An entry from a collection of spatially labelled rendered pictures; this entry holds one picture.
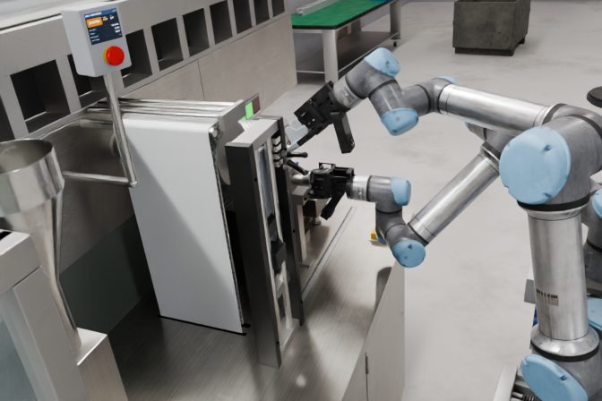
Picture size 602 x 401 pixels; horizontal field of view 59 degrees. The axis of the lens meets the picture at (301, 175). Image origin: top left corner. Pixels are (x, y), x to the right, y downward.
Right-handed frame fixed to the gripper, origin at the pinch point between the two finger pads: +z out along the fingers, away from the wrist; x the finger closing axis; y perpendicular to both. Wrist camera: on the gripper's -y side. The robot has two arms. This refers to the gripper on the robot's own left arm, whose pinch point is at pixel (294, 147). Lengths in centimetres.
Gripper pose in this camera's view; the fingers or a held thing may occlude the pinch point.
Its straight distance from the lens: 141.4
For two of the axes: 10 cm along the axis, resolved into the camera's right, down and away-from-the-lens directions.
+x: -3.6, 4.4, -8.2
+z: -6.6, 5.0, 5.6
